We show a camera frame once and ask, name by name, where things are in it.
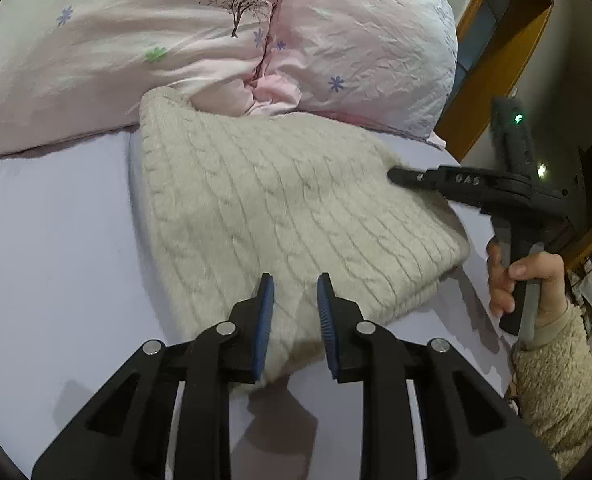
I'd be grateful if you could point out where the beige cable knit sweater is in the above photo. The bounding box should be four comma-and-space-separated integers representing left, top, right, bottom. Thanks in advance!
139, 87, 470, 384

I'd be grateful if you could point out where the right hand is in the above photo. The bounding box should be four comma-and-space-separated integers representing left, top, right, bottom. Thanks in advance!
486, 238, 567, 328

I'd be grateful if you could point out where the beige fleece right sleeve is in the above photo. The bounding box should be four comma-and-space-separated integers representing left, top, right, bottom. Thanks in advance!
512, 304, 592, 477

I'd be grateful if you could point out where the lavender bed sheet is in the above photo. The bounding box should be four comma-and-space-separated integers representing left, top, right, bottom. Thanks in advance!
0, 127, 532, 480

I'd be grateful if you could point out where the pink floral duvet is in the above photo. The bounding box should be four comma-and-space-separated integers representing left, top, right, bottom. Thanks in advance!
0, 0, 458, 156

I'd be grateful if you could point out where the wooden window frame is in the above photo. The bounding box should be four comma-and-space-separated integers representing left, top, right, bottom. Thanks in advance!
436, 0, 554, 160

